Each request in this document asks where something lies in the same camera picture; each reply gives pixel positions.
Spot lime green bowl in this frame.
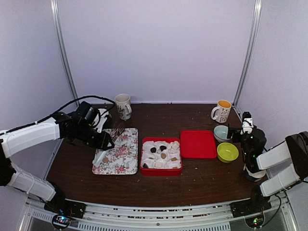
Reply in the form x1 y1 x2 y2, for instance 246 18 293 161
217 142 239 163

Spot green saucer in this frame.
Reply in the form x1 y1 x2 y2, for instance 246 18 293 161
106 114 112 124

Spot white mug orange inside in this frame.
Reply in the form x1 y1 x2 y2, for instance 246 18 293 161
210 100 232 123

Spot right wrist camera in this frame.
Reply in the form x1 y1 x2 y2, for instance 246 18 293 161
241 112 254 135

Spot metal tongs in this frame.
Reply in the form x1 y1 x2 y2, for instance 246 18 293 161
92 122 125 167

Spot red box base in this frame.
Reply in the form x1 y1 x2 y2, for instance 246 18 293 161
140 137 183 177

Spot dark blue white bowl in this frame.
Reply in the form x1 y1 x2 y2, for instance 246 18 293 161
243 166 266 182

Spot floral rectangular tray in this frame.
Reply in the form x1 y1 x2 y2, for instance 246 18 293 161
92 128 138 175

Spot right aluminium frame post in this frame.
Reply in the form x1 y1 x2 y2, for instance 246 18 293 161
233 0 262 107

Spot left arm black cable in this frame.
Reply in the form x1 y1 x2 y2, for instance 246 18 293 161
0 95 116 135

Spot left aluminium frame post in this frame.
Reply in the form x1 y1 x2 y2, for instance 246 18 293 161
50 0 79 106

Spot floral cream mug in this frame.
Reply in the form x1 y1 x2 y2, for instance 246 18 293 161
115 93 132 120

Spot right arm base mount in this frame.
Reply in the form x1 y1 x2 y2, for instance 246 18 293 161
230 185 271 229

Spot red box lid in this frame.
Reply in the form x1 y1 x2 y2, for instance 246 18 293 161
180 130 217 159

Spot white paper liners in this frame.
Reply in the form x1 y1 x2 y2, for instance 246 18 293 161
141 141 182 169

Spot light blue bowl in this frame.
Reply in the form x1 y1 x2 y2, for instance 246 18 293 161
214 125 231 142

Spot white square chocolate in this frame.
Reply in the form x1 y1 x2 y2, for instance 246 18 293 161
171 142 180 152
154 161 164 168

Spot aluminium frame post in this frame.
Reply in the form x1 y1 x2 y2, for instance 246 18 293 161
233 0 262 107
50 0 79 106

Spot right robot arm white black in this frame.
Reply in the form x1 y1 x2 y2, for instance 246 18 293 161
227 120 308 213

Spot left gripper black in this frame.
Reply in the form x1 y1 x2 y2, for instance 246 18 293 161
76 123 115 151

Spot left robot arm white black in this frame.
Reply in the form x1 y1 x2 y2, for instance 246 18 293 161
0 102 114 214

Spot dark heart chocolate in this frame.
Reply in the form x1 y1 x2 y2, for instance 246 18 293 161
160 145 167 152

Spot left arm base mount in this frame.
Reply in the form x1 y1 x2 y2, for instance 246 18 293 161
40 182 86 231

